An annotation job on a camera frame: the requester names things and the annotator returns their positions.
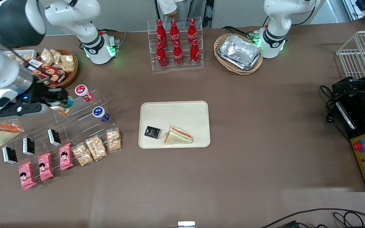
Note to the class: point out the pink snack pack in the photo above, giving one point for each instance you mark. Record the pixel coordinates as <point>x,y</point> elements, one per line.
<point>27,175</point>
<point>66,156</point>
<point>45,167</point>

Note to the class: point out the beige plastic tray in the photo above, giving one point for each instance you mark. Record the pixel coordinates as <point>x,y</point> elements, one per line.
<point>176,114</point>

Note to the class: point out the red lid gum cup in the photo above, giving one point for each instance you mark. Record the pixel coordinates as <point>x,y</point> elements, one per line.
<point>83,91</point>

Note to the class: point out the small white box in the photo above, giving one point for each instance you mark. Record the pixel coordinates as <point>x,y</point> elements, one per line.
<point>186,224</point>

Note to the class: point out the orange lid gum cup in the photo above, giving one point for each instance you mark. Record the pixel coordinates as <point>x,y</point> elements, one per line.
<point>62,110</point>

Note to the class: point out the red cookie box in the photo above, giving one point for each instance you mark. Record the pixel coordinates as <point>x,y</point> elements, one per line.
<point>51,73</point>

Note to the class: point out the bystander bare hand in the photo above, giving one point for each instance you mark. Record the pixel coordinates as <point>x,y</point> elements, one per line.
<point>172,13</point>

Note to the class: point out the green gum container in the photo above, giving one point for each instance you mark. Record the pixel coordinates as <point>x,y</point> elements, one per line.
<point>69,102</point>

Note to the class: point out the small black box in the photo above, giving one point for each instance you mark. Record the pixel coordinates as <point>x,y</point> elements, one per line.
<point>54,137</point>
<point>9,155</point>
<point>28,146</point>

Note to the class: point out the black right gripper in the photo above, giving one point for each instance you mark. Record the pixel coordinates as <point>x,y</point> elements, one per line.
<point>40,94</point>

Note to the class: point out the black gum pack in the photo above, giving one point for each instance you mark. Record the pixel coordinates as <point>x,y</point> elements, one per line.
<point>152,132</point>

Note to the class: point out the clear bag of granola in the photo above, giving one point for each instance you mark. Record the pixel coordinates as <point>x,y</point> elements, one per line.
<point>96,148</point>
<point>82,154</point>
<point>114,140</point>

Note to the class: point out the light wicker basket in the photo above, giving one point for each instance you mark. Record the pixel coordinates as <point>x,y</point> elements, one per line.
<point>220,61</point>

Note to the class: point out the clear acrylic bottle rack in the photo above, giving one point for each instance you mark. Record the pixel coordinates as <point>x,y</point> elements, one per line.
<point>152,47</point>

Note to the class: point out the black yellow control box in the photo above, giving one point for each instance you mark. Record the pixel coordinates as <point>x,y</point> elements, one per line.
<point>364,126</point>

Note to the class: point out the clear acrylic step shelf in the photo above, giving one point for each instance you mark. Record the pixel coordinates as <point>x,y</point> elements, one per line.
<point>84,123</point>

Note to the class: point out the person in gray trousers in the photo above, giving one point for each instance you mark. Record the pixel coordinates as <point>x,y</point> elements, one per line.
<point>195,8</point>

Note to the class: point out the red cola bottle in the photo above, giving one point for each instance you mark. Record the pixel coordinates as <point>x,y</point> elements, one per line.
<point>178,56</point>
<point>174,33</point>
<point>195,54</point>
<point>192,31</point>
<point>161,57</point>
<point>161,33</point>

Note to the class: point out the brown wicker snack basket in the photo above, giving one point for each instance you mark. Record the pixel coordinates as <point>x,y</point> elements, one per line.
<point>71,77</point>

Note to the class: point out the red emergency stop button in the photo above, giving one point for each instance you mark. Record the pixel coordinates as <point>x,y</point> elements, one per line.
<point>359,146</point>

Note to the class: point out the gray wrist camera mount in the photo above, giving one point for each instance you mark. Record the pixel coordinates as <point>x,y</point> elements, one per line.
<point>21,110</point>

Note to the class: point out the metal frame shelf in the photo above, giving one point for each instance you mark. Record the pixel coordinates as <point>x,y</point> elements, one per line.
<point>364,6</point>

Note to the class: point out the wrapped triangle sandwich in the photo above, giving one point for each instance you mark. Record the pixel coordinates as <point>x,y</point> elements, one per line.
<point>178,135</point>
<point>2,136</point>

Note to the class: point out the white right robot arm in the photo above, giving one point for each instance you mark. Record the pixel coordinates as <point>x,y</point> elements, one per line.
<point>74,15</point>

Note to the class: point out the stacked aluminium foil trays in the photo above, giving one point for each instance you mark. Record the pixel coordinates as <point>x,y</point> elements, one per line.
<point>239,52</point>

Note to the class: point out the blue lid gum cup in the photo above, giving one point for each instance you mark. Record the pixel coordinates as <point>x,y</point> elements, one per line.
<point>100,113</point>

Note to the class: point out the clear snack bag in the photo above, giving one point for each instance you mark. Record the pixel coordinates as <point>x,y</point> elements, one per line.
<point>67,63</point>
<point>47,57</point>
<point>56,56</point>

